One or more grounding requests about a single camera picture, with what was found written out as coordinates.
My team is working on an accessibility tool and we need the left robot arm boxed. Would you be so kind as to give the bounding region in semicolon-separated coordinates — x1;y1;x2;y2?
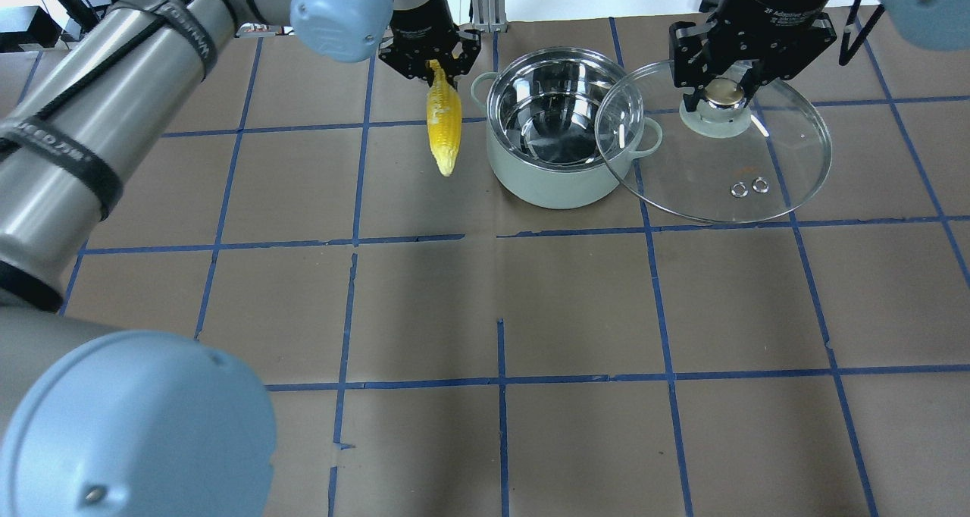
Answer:
2;0;480;516

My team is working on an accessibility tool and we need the yellow corn cob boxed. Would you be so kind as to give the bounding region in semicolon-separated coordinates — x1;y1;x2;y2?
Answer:
426;60;463;177

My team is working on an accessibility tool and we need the pale green cooking pot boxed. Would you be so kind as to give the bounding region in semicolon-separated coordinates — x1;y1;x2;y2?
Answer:
471;46;664;209

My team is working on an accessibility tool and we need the glass pot lid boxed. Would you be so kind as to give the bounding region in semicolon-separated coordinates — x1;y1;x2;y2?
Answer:
595;61;834;224

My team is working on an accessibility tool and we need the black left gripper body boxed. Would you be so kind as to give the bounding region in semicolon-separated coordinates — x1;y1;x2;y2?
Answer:
377;0;481;79

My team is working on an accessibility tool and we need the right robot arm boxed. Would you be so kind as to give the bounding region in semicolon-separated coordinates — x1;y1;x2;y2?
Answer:
669;0;968;112

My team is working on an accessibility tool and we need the aluminium frame post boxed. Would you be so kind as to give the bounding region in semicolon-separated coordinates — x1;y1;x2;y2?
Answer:
470;0;507;33

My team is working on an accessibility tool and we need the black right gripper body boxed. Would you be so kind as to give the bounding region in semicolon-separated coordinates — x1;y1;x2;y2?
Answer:
669;0;837;88

